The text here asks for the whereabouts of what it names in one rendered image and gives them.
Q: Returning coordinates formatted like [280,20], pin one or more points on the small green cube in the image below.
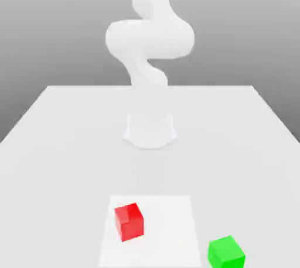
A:
[226,252]

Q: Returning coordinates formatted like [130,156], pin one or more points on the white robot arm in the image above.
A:
[150,38]

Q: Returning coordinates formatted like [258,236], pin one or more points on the small red cube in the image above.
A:
[130,223]

